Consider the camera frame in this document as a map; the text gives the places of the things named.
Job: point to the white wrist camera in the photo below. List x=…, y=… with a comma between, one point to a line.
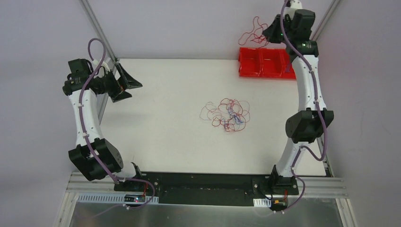
x=294, y=5
x=108, y=65

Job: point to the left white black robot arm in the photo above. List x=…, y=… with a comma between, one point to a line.
x=94, y=156

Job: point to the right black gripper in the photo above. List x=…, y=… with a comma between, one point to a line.
x=273, y=31

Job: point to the right aluminium frame post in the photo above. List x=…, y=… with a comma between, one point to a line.
x=326, y=18

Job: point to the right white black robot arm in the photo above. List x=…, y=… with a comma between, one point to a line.
x=313, y=118

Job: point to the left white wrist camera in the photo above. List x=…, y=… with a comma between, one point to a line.
x=108, y=65

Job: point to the white slotted cable duct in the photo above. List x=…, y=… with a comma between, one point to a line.
x=117, y=198

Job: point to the aluminium front rail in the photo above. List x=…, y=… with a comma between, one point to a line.
x=316, y=187

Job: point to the left aluminium frame post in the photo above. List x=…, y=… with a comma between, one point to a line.
x=97, y=28

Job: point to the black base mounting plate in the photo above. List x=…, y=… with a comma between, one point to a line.
x=209, y=189

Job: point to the red three-compartment plastic bin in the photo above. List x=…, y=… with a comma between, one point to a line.
x=262, y=63

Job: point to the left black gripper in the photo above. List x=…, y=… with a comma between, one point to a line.
x=117, y=83

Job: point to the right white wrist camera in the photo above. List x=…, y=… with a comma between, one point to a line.
x=294, y=5

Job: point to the aluminium frame post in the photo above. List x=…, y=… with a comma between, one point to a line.
x=97, y=28
x=326, y=18

